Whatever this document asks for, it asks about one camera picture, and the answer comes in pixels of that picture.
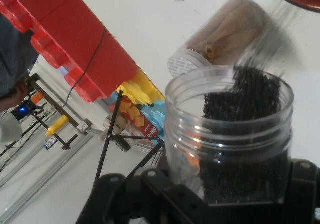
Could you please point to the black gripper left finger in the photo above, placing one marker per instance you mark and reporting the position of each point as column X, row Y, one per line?
column 140, row 199

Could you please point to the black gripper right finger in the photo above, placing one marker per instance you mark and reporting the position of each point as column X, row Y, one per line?
column 305, row 184

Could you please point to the tall clear plastic jar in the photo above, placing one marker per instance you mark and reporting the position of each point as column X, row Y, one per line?
column 182, row 134

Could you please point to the heap of black seeds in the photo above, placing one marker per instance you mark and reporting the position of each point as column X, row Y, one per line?
column 250, row 96

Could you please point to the bare forearm of person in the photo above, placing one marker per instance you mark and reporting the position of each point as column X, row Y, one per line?
column 15, row 94

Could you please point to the black tripod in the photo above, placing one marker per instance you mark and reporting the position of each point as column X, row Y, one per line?
column 109, row 134

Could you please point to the red cracker box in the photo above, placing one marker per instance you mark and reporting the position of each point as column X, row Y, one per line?
column 140, row 124

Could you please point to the beige cylindrical can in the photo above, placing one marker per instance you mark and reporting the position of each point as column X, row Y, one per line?
column 120, row 124

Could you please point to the light blue building block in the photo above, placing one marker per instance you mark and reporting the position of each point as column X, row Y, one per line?
column 155, row 116

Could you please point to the yellow squeeze bottle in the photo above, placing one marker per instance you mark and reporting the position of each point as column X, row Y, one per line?
column 58, row 125

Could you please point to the yellow building block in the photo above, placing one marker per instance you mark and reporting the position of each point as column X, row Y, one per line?
column 145, row 89

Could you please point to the jar with white perforated lid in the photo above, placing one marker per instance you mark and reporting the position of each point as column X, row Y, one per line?
column 180, row 64

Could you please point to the small orange object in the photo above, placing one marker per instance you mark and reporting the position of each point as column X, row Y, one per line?
column 37, row 97

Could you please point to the black device with blue light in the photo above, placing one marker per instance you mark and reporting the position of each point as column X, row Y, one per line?
column 22, row 109

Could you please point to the brown cinnamon sticks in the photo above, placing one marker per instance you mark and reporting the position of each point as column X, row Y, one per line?
column 232, row 29

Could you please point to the big red building block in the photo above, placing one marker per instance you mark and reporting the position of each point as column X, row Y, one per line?
column 75, row 34

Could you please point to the person in grey shirt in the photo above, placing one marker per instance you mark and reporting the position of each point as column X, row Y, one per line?
column 12, row 54

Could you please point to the aluminium rail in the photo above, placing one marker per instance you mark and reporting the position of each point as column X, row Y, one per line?
column 37, row 179

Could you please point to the dark metal frame bar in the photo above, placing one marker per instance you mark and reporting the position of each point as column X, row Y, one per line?
column 58, row 101

